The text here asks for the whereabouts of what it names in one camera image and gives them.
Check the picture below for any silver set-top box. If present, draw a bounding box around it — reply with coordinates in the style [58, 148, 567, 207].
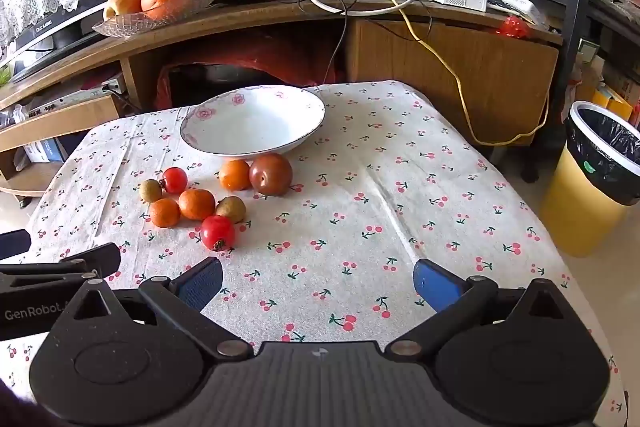
[15, 77, 126, 118]

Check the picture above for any black hanging cable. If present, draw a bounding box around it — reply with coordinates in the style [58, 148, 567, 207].
[324, 4, 349, 80]

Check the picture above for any small red cherry tomato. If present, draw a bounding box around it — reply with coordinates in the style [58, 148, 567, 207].
[161, 167, 189, 194]

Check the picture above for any white cable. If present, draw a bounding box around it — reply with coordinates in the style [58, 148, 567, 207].
[305, 0, 417, 14]

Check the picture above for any yellow red apple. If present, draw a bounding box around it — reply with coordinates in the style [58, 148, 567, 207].
[103, 0, 146, 20]

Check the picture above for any glass fruit dish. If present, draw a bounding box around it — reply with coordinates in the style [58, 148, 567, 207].
[92, 0, 218, 38]

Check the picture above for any wooden television stand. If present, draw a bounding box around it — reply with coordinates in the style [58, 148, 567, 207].
[0, 0, 563, 208]

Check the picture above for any red plastic wrapper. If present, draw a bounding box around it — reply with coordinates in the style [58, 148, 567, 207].
[497, 16, 531, 38]

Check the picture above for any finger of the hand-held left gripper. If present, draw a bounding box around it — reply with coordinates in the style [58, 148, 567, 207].
[0, 230, 32, 261]
[0, 243, 122, 291]

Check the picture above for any red tomato with stem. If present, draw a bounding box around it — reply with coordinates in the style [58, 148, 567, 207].
[201, 215, 236, 252]

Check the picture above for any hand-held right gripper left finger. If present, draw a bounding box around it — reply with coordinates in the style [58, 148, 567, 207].
[47, 257, 254, 360]

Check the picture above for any white floral bowl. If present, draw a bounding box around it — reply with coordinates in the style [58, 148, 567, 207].
[179, 85, 327, 159]

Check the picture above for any cherry print tablecloth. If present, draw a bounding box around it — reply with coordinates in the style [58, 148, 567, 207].
[7, 81, 628, 427]

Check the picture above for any blue white box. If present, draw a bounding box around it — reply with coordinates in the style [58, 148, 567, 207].
[24, 137, 69, 164]

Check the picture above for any yellow cardboard box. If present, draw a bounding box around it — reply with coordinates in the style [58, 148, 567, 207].
[592, 84, 634, 118]

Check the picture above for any small mandarin orange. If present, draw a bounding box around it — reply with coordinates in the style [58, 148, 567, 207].
[219, 159, 251, 191]
[149, 198, 181, 228]
[178, 189, 216, 221]

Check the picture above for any small brown kiwi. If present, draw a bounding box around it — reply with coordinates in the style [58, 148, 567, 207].
[139, 179, 163, 203]
[216, 196, 247, 224]

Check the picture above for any yellow cable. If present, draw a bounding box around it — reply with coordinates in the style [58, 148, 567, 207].
[247, 0, 551, 146]

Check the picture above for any yellow trash bin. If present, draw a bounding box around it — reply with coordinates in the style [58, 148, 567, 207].
[540, 101, 640, 258]

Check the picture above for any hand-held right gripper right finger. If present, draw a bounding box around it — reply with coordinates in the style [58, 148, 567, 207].
[384, 258, 588, 360]

